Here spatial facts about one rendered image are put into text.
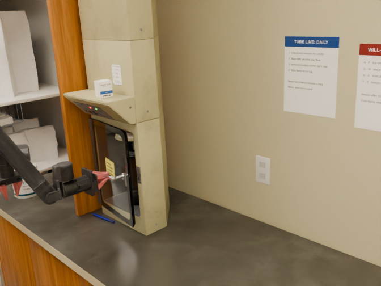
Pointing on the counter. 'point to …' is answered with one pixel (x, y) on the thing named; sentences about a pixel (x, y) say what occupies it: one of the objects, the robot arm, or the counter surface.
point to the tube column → (118, 19)
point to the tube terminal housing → (139, 62)
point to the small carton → (103, 88)
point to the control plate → (93, 110)
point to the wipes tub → (25, 192)
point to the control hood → (106, 104)
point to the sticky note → (110, 167)
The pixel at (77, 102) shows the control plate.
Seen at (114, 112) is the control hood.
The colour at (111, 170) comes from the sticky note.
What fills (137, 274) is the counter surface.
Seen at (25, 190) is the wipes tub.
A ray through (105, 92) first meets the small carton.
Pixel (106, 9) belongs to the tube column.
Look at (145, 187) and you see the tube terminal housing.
